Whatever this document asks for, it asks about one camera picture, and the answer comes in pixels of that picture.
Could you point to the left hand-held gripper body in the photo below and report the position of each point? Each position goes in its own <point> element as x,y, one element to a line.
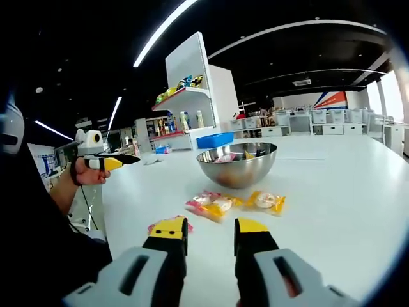
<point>89,144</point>

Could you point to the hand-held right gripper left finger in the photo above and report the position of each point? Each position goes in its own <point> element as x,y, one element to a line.
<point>153,275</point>

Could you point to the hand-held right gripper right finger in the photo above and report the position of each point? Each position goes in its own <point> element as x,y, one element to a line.
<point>246,272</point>

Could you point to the yellow marshmallow packet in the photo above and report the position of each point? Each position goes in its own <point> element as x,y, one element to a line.
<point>220,204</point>
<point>265,199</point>

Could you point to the silver metal bowl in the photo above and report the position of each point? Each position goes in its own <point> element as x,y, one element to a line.
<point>236,176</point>

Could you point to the group of marshmallow packets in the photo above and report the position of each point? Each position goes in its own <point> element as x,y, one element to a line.
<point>227,157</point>

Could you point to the person's left hand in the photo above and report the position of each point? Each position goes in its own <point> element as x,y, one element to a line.
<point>91,177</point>

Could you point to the white crumpled wrapper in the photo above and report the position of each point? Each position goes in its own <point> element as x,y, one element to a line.
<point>153,161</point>

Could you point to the ceiling light strip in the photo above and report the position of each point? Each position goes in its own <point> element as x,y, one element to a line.
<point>54,130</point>
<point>115,113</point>
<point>156,34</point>

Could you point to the blue pink tissue pack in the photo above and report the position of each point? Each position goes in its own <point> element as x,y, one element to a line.
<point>163,149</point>

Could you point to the orange drink bottle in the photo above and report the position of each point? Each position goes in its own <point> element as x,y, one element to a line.
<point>163,125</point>

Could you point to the blue drink bottle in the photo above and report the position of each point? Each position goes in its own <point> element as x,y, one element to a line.
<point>171,123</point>

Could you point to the cream drink bottle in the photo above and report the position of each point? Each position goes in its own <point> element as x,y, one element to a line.
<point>184,121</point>
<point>199,119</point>

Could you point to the white pocket device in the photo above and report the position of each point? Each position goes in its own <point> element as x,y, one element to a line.
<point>95,234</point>

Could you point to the white chest-worn device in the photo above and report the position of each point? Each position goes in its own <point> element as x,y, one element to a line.
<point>12,124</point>

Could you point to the blue plastic tray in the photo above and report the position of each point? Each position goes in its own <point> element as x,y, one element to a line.
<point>214,142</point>

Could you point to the row of snack bags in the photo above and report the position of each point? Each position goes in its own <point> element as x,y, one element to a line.
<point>182,84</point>

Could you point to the person in black shirt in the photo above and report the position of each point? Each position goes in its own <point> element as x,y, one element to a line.
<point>32,240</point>

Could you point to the white display shelf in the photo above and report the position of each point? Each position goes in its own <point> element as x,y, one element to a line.
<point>185,60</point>

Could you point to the row of white low cabinets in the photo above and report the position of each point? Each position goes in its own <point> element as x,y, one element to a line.
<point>271,131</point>

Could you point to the ceiling air conditioner vent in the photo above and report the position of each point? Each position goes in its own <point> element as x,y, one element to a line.
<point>302,82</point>

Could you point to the blue orange wall banner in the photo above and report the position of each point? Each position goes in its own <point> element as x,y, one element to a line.
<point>330,100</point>

